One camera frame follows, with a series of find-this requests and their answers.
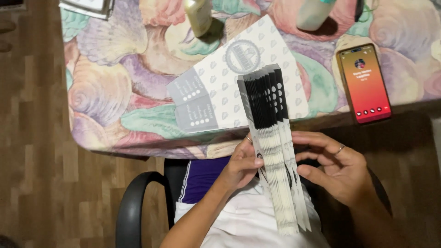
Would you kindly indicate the person's right hand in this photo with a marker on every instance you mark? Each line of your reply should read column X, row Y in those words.
column 344, row 172

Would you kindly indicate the person's left hand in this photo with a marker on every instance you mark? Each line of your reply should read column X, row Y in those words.
column 236, row 170

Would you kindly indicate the stack of paper cartons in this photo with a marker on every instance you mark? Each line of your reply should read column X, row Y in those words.
column 272, row 103

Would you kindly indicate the purple shorts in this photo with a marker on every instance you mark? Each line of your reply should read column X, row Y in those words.
column 203, row 179

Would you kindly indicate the white shirt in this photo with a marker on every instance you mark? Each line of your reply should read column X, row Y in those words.
column 241, row 224

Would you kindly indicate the smartphone with brown case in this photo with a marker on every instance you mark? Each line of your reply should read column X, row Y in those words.
column 365, row 86

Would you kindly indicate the flat patterned paper carton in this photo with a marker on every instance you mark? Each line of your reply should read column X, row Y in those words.
column 241, row 79

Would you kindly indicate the black office chair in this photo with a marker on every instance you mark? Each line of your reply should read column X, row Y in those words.
column 136, row 210

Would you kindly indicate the shell print tablecloth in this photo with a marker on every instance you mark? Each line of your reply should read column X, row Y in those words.
column 117, row 79

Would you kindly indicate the pale yellow bottle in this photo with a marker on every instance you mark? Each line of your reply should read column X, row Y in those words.
column 198, row 17

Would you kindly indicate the pale green bottle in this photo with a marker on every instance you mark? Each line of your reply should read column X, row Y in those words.
column 313, row 13

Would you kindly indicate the pile of white papers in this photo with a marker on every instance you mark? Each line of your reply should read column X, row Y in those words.
column 88, row 7

